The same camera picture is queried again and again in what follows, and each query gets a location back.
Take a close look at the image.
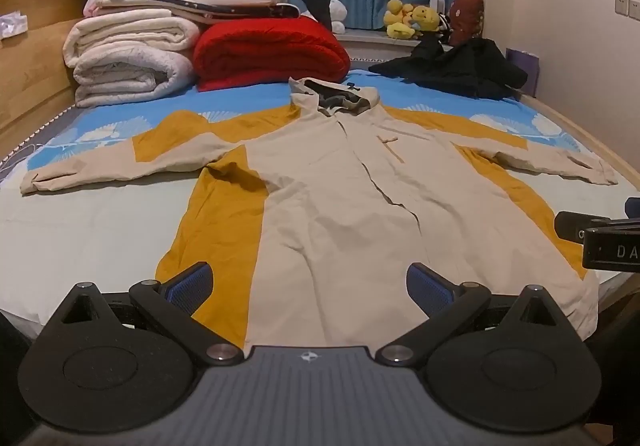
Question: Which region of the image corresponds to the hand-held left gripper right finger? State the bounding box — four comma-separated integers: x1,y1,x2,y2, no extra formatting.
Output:
375,262,575,369

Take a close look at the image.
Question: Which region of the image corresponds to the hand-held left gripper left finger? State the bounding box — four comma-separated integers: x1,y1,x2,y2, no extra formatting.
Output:
47,261,240,368

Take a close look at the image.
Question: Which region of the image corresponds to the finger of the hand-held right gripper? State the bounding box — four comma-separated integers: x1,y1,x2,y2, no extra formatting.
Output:
555,211,593,243

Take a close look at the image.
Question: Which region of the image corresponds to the beige and mustard hooded jacket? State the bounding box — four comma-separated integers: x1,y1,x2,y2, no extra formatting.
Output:
20,78,620,362

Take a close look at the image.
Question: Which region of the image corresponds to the pile of black clothes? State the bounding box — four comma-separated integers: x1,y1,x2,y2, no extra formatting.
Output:
369,33,530,100

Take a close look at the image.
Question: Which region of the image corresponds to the purple box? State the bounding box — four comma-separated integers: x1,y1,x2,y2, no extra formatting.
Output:
506,48,540,96

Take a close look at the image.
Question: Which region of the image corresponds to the white rolled quilt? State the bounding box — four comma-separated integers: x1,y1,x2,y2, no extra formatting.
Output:
72,48,196,107

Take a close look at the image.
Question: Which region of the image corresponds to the dark red cushion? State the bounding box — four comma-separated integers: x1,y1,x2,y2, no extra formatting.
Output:
447,0,487,46

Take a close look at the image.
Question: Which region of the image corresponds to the red folded blanket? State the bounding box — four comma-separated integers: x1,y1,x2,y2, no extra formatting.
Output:
192,16,351,92

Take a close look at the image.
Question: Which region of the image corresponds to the yellow bear plush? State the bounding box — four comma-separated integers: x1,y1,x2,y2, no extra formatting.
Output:
410,4,443,37

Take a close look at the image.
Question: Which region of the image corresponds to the white folded quilt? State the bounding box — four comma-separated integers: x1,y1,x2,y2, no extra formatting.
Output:
63,10,201,67

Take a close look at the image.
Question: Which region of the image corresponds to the wooden bed headboard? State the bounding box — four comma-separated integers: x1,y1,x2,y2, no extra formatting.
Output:
0,0,101,157

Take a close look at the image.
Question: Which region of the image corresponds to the yellow duck plush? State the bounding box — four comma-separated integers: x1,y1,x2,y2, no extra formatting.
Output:
384,0,417,40

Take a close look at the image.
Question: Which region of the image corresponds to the dotted folded blanket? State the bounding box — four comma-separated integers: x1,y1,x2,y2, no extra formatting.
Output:
95,0,301,24

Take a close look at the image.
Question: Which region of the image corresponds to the clear plastic tissue pack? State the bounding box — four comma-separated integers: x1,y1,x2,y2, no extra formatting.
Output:
0,12,28,39

